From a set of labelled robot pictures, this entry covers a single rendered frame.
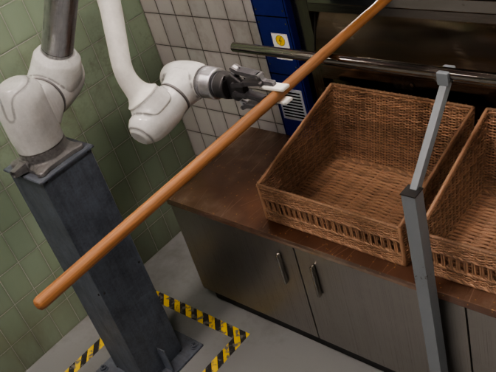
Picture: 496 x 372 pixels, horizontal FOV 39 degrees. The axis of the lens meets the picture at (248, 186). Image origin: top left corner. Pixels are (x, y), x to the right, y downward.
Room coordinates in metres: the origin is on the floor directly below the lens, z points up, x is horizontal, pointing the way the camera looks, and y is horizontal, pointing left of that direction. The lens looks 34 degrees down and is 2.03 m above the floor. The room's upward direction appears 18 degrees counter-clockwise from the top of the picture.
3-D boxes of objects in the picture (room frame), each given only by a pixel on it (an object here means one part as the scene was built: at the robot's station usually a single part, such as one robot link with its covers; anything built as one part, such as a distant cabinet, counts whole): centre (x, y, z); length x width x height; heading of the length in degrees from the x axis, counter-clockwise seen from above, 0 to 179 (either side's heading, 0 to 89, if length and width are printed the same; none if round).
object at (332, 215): (1.85, -0.38, 0.72); 0.56 x 0.49 x 0.28; 39
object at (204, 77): (1.78, 0.01, 1.19); 0.09 x 0.06 x 0.09; 131
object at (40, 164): (2.01, 0.60, 1.03); 0.22 x 0.18 x 0.06; 130
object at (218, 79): (1.72, -0.04, 1.19); 0.09 x 0.07 x 0.08; 41
